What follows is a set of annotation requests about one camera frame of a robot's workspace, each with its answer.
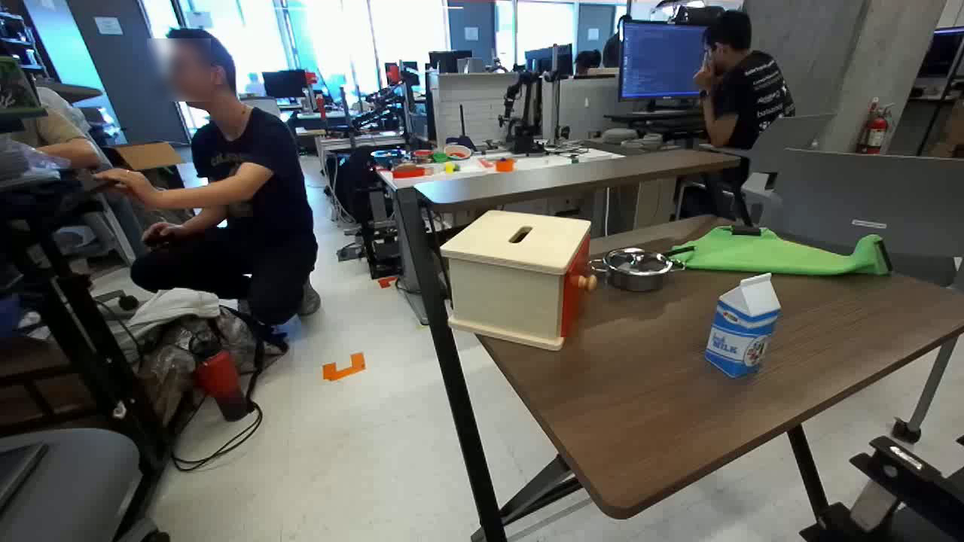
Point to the person in tan shirt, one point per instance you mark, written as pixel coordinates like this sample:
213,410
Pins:
55,131

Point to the white work table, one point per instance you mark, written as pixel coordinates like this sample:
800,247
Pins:
545,159

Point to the blue screen computer monitor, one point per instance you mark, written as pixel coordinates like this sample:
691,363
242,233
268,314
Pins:
658,60

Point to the grey cushioned seat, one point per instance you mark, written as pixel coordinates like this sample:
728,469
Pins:
71,487

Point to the red-orange tabletop item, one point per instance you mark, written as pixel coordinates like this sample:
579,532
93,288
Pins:
407,170

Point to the person in striped shirt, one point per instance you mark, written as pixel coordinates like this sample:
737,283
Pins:
749,101

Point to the cream wooden box orange knob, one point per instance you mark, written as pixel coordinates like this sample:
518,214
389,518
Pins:
514,290

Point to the black background robot arm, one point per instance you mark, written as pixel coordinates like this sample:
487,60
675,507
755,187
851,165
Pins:
521,106

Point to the green towel with black corners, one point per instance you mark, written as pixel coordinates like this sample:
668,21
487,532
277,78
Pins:
762,255

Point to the red fire extinguisher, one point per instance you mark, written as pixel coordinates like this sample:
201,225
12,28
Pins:
877,127

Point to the cardboard box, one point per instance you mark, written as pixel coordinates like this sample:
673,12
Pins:
148,154

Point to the orange floor bracket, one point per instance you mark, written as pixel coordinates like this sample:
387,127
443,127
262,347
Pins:
343,369

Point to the blue white milk carton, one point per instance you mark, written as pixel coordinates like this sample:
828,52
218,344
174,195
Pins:
743,336

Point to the brown wooden table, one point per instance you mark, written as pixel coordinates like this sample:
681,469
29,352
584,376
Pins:
651,402

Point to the black equipment cart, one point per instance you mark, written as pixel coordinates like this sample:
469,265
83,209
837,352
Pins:
60,290

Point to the white cloth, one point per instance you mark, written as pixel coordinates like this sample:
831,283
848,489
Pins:
177,305

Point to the small metal pot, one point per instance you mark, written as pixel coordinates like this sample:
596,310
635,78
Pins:
635,273

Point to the green tabletop item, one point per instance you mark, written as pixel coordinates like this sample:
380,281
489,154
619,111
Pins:
443,159

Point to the orange tabletop item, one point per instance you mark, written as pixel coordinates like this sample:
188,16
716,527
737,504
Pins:
503,165

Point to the red cup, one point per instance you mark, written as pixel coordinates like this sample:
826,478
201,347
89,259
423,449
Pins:
218,381

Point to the black metal stand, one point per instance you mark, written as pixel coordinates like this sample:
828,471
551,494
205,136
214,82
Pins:
904,478

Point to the small dark monitor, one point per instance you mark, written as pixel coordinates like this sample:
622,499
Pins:
284,82

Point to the person in dark t-shirt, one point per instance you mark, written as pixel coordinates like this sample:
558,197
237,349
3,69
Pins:
250,190

